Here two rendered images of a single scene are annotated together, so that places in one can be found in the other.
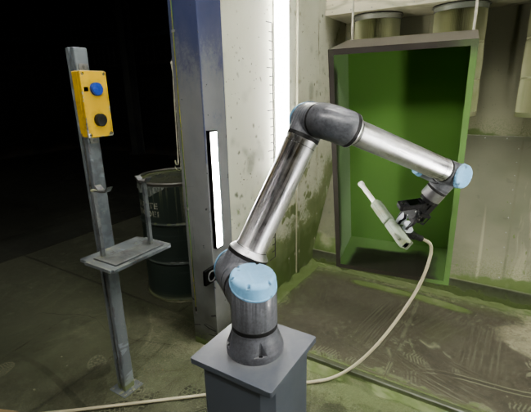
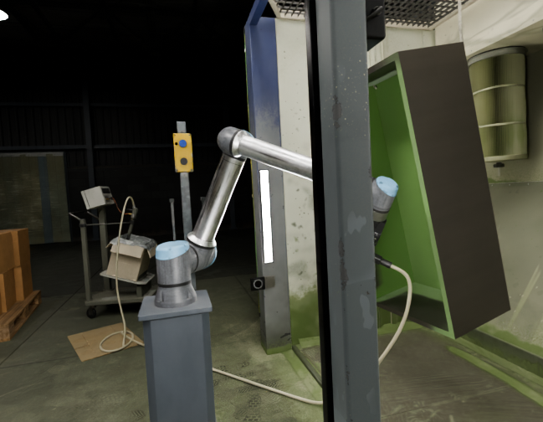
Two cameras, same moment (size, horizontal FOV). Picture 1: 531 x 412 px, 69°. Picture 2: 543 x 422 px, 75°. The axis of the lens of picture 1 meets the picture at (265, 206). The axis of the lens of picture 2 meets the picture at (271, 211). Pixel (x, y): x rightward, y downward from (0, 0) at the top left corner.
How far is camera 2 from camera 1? 146 cm
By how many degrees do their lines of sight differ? 44
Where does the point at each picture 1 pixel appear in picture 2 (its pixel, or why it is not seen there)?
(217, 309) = (266, 316)
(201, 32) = (257, 102)
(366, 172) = (411, 209)
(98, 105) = (184, 153)
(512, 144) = not seen: outside the picture
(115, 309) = not seen: hidden behind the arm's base
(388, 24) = (497, 62)
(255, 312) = (159, 267)
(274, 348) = (171, 299)
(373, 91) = (398, 126)
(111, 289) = not seen: hidden behind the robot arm
